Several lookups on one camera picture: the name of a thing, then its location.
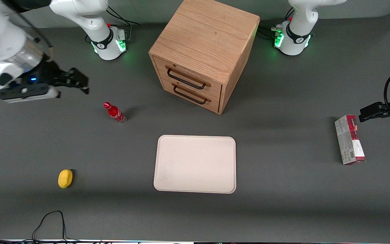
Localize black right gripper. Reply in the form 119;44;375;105
19;61;90;95

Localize black arm base cables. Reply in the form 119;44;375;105
258;6;296;38
106;5;141;44

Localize black handle of base-side drawer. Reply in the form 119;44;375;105
173;85;208;105

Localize wooden drawer at cabinet base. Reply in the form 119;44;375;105
159;76;221;114

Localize wooden drawer below cabinet lid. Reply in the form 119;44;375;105
153;56;223;99

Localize red and grey carton box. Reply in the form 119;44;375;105
334;114;367;166

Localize black looped table-edge cable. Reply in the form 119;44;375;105
31;210;80;244

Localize black left arm base cables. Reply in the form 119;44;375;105
258;6;296;38

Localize wooden two-drawer cabinet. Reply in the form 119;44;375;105
148;0;261;115

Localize black right arm base cables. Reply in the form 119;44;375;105
106;5;141;44

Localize red soda bottle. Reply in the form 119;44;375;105
103;101;127;124

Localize black handle of lid-side drawer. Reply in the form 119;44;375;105
167;68;207;90

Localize yellow lemon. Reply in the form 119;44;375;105
58;169;74;189

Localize cream rectangular tray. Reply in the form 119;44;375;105
153;135;237;195

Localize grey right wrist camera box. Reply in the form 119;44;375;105
0;84;61;103

